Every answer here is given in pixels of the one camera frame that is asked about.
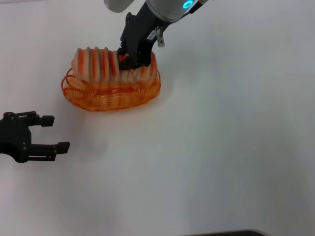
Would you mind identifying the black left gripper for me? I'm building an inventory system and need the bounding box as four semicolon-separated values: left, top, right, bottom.
0;111;71;164

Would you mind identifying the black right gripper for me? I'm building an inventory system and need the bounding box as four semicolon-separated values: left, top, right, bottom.
117;1;173;72

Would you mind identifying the orange striped toy bread loaf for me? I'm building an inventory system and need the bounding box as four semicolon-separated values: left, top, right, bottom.
70;46;158;83

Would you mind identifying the orange woven plastic basket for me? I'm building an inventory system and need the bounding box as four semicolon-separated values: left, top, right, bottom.
61;67;162;113

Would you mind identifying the dark rounded robot base edge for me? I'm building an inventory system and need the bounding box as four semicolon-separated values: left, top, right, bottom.
196;229;268;236

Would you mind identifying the small silver gripper plug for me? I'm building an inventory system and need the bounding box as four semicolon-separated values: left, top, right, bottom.
154;26;165;48

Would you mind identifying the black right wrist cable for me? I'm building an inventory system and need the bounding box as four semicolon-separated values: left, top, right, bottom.
188;0;210;14

